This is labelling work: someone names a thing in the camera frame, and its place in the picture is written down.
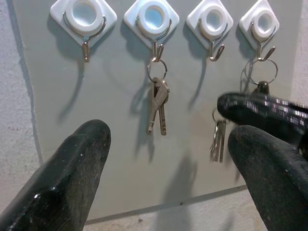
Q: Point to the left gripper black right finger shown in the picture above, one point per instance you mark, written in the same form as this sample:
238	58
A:
276	183

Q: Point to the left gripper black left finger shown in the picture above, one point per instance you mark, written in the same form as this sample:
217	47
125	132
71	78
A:
60	183

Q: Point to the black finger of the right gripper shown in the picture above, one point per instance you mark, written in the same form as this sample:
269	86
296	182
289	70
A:
264	113

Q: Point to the grey hook board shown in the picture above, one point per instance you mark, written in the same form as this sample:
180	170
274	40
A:
108	84

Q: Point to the white diamond wall hook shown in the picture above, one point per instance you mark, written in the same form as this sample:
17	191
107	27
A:
141	15
204	27
247	24
69	14

